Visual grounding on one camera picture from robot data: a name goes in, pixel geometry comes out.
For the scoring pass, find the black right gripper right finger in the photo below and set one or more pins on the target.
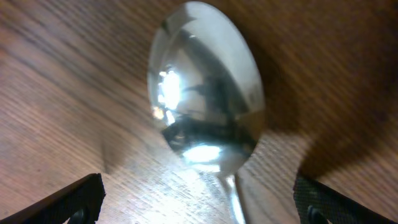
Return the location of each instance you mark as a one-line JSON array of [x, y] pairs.
[[317, 203]]

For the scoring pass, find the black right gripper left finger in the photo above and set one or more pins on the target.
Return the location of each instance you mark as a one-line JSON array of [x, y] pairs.
[[79, 202]]

